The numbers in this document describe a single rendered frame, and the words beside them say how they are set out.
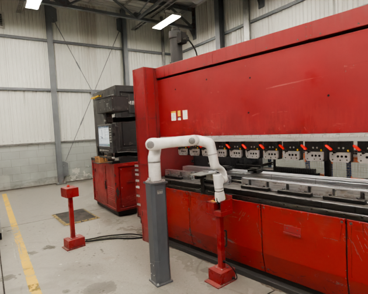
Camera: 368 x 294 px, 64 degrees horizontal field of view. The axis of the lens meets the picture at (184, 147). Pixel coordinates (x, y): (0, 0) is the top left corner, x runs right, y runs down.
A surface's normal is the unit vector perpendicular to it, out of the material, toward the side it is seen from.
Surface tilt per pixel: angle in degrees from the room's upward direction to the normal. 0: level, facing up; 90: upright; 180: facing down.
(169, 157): 90
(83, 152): 90
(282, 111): 90
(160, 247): 90
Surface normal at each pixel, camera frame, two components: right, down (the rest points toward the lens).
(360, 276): -0.73, 0.08
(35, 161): 0.55, 0.03
